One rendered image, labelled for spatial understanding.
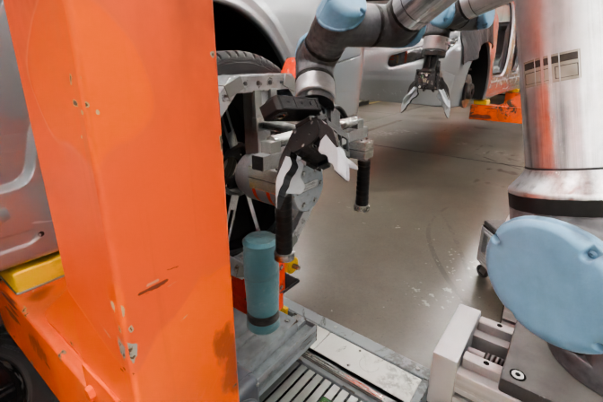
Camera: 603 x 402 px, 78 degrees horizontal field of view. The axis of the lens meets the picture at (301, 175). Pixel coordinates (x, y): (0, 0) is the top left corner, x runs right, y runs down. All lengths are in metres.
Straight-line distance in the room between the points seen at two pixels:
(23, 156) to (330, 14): 0.68
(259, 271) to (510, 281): 0.64
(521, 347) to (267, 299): 0.59
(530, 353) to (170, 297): 0.44
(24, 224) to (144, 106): 0.59
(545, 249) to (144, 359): 0.44
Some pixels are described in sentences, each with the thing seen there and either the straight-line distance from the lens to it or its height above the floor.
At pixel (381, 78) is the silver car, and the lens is 3.40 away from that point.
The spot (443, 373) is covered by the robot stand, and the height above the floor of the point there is 0.75.
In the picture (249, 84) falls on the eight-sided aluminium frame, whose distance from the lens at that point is 0.94.
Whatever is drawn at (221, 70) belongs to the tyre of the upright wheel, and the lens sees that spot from 0.99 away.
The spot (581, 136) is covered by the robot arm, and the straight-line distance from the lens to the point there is 0.36.
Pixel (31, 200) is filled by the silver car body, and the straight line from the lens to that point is 0.95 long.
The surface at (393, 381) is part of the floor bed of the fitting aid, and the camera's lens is 1.52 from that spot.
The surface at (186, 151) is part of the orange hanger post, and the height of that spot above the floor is 1.06.
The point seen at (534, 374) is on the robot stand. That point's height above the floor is 0.82.
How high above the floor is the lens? 1.16
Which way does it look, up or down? 18 degrees down
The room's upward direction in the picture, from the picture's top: straight up
